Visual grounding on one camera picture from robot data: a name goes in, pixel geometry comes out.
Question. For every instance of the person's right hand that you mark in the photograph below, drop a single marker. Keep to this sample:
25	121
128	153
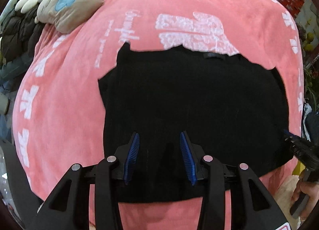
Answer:
310	189

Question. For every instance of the dark brown puffer jacket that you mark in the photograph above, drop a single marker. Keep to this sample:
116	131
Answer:
20	34

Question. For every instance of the beige seal plush pillow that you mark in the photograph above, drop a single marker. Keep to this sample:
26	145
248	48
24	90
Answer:
66	15

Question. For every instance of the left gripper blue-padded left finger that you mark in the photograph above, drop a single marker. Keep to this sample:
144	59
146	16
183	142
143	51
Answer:
67	206

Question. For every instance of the pink fleece blanket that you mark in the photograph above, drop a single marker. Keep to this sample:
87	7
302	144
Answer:
59	114

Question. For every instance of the black garment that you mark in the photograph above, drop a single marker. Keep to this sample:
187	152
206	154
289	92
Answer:
237	111

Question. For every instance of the cream flower pillow behind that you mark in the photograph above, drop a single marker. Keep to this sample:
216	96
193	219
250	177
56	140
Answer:
24	6

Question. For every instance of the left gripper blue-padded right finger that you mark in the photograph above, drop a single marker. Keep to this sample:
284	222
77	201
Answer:
233	197

